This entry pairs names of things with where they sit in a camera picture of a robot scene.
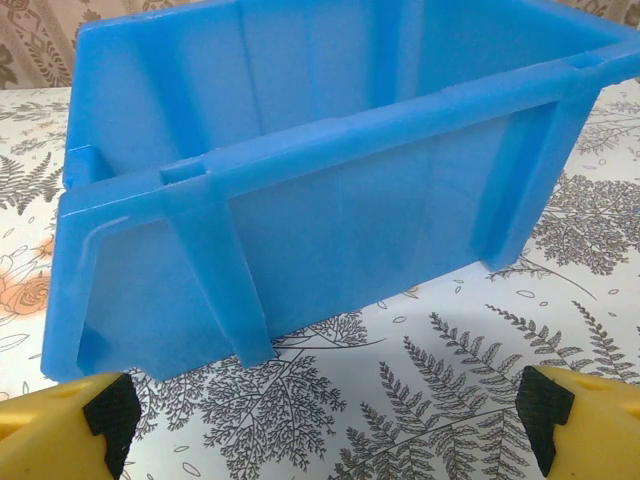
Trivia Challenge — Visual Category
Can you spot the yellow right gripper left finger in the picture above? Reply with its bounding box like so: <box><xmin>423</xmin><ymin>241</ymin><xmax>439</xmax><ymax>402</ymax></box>
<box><xmin>0</xmin><ymin>370</ymin><xmax>142</xmax><ymax>480</ymax></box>

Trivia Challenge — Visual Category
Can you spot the blue plastic bin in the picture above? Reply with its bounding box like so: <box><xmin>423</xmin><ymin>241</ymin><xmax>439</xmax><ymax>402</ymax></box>
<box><xmin>42</xmin><ymin>0</ymin><xmax>640</xmax><ymax>386</ymax></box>

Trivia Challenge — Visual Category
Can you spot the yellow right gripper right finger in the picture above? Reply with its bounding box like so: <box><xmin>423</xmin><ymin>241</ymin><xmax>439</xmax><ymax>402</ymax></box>
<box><xmin>514</xmin><ymin>364</ymin><xmax>640</xmax><ymax>480</ymax></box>

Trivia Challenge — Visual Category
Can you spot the floral patterned tablecloth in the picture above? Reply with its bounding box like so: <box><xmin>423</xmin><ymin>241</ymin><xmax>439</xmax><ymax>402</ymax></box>
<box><xmin>0</xmin><ymin>84</ymin><xmax>640</xmax><ymax>480</ymax></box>

